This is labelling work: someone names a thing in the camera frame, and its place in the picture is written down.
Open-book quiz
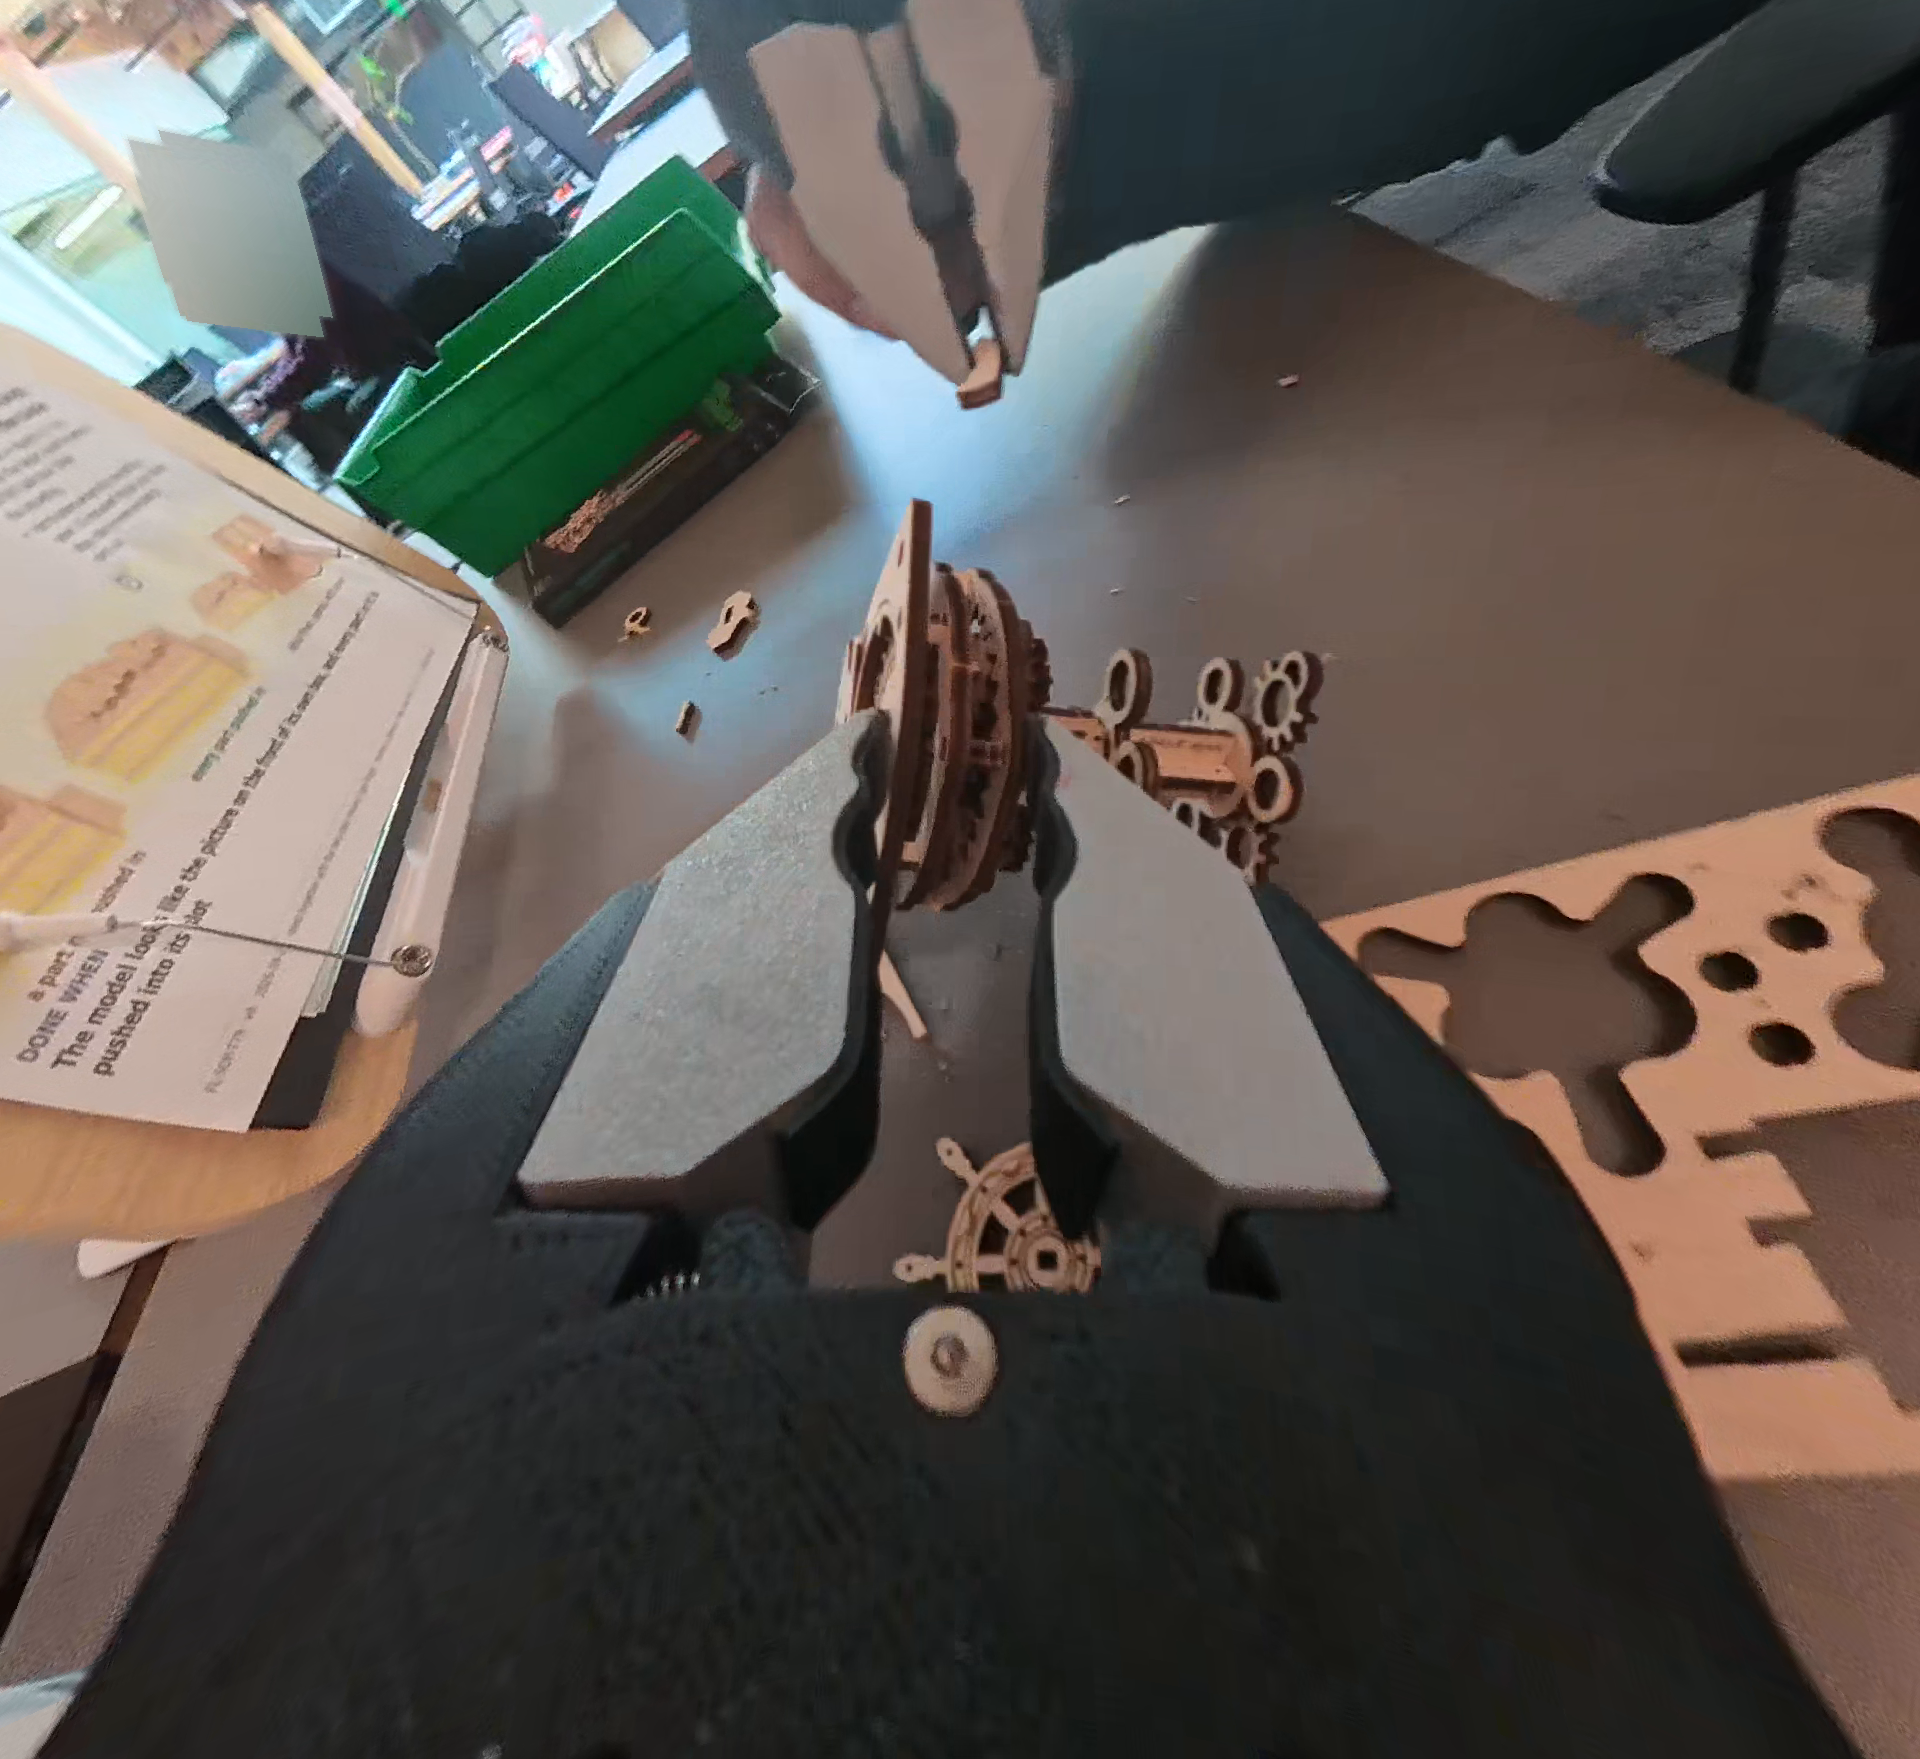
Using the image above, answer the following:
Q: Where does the person's right hand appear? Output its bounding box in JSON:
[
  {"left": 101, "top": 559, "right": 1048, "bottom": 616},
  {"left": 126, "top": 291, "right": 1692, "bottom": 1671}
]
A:
[{"left": 742, "top": 158, "right": 919, "bottom": 340}]

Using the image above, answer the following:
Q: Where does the black printed kit box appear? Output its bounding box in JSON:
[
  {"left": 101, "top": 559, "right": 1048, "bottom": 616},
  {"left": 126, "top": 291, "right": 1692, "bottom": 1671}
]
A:
[{"left": 517, "top": 355, "right": 822, "bottom": 632}]

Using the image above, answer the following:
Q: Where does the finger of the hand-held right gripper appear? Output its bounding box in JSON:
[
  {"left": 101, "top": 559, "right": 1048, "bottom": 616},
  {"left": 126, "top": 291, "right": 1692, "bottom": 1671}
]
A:
[
  {"left": 745, "top": 22, "right": 989, "bottom": 388},
  {"left": 904, "top": 0, "right": 1064, "bottom": 378}
]

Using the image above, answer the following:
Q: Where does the printed instruction sheet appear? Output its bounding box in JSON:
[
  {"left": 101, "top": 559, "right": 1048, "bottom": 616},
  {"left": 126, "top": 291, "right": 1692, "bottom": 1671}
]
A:
[{"left": 0, "top": 353, "right": 481, "bottom": 1133}]

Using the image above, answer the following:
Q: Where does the wooden ship wheel part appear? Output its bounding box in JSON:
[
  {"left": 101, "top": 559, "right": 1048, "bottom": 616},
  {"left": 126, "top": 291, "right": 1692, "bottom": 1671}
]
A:
[{"left": 892, "top": 1136, "right": 1107, "bottom": 1296}]

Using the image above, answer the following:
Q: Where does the cut-out plywood sheet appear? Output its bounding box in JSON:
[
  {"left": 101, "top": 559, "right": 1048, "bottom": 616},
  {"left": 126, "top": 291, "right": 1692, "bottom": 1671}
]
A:
[{"left": 1319, "top": 773, "right": 1920, "bottom": 1419}]

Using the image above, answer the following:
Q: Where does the wooden gear axle assembly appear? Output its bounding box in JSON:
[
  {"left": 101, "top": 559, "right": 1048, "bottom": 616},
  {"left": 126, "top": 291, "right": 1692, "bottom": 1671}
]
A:
[{"left": 1043, "top": 646, "right": 1331, "bottom": 883}]

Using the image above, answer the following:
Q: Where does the person's right forearm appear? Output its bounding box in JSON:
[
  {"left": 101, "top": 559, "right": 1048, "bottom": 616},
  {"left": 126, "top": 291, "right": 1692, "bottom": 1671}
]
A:
[{"left": 1043, "top": 0, "right": 1920, "bottom": 291}]

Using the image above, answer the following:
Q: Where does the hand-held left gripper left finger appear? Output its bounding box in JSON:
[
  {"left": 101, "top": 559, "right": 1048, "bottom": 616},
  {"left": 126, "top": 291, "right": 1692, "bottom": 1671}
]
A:
[{"left": 514, "top": 708, "right": 893, "bottom": 1233}]

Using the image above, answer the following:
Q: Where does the black chair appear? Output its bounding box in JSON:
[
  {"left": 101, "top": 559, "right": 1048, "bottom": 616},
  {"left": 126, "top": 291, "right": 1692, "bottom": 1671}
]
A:
[{"left": 1587, "top": 0, "right": 1920, "bottom": 471}]

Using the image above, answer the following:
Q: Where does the white page holder bar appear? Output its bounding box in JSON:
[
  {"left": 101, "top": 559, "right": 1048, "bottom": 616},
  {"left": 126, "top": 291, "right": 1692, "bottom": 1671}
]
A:
[{"left": 348, "top": 632, "right": 509, "bottom": 1040}]

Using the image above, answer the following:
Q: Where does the round wooden gear model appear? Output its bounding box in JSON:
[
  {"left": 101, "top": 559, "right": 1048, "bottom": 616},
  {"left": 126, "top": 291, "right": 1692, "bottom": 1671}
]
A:
[{"left": 836, "top": 498, "right": 1054, "bottom": 915}]

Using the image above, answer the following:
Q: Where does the grey background table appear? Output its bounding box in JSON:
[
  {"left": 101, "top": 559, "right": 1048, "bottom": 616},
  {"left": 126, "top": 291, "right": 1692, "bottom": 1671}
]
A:
[{"left": 574, "top": 83, "right": 753, "bottom": 235}]

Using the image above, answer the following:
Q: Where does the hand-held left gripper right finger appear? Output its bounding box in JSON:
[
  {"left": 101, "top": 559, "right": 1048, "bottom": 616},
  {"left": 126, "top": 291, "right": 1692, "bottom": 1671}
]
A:
[{"left": 1026, "top": 721, "right": 1394, "bottom": 1236}]

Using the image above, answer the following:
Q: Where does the green plastic bin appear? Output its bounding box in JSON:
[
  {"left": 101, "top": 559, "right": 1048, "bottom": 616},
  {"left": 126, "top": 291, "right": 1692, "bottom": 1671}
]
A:
[{"left": 334, "top": 158, "right": 785, "bottom": 580}]

